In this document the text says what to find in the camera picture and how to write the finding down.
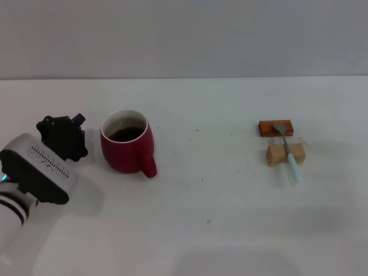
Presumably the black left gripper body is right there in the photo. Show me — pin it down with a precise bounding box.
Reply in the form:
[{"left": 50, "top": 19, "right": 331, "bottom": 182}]
[{"left": 36, "top": 114, "right": 89, "bottom": 162}]

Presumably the red ceramic mug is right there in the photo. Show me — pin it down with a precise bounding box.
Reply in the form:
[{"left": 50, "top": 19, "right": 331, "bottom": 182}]
[{"left": 99, "top": 109, "right": 158, "bottom": 179}]

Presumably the light wooden spoon rest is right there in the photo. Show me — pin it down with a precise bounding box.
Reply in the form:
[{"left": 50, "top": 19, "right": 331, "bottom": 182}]
[{"left": 265, "top": 143, "right": 306, "bottom": 167}]

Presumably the dark coffee liquid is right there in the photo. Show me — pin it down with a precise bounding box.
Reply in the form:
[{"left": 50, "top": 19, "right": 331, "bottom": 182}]
[{"left": 108, "top": 126, "right": 144, "bottom": 143}]

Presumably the dark brown wooden block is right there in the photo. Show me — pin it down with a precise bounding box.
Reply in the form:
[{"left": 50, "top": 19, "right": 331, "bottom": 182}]
[{"left": 258, "top": 120, "right": 294, "bottom": 139}]

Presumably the blue-handled metal spoon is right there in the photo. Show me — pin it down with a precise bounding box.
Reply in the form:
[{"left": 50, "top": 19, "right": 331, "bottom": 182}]
[{"left": 272, "top": 123, "right": 304, "bottom": 182}]

